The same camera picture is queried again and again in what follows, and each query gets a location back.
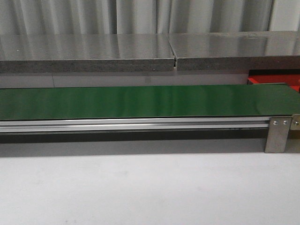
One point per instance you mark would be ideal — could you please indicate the grey stone slab left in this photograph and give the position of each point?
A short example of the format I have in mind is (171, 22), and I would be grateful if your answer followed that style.
(85, 53)

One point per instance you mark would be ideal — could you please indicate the red plastic tray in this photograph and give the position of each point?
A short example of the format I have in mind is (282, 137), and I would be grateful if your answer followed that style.
(293, 80)

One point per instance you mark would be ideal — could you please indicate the grey stone slab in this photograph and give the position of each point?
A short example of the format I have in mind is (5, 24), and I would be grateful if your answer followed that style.
(85, 53)
(259, 50)

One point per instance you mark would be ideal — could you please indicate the aluminium conveyor frame rail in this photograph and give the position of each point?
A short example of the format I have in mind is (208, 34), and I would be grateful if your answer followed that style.
(29, 126)

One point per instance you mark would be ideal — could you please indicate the grey curtain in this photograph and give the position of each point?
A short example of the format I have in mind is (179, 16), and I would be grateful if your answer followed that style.
(133, 16)

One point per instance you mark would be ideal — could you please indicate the green conveyor belt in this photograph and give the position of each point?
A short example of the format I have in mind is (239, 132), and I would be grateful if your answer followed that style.
(148, 102)

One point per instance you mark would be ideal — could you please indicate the grey stone slab right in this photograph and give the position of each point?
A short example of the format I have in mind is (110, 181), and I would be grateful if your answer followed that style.
(259, 50)

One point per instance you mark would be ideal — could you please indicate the steel conveyor support bracket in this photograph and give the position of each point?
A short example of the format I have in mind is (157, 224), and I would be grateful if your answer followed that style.
(283, 134)

